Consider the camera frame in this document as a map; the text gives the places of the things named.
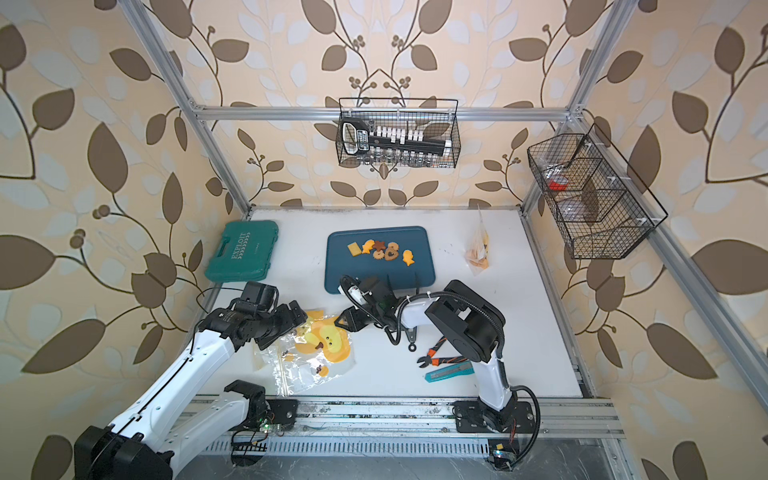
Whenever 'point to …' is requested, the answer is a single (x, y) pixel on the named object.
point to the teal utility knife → (450, 372)
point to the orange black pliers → (430, 360)
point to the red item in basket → (557, 187)
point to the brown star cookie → (379, 246)
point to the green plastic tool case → (244, 250)
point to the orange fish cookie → (408, 257)
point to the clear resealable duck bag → (477, 246)
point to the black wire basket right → (600, 215)
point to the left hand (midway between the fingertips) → (292, 320)
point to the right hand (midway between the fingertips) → (340, 320)
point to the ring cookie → (392, 252)
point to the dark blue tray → (371, 263)
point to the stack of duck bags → (315, 350)
